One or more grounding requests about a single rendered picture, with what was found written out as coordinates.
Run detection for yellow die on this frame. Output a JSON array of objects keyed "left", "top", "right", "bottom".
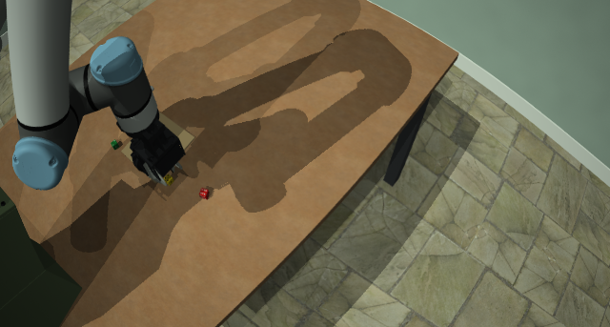
[{"left": 164, "top": 174, "right": 174, "bottom": 186}]

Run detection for translucent tan mat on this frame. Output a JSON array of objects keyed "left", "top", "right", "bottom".
[{"left": 121, "top": 112, "right": 194, "bottom": 163}]

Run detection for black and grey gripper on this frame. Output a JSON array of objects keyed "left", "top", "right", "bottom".
[{"left": 125, "top": 109, "right": 185, "bottom": 186}]

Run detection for red die with white pips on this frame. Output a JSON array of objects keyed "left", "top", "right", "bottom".
[{"left": 199, "top": 188, "right": 210, "bottom": 199}]

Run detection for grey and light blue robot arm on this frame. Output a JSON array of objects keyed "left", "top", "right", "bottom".
[{"left": 0, "top": 0, "right": 157, "bottom": 191}]

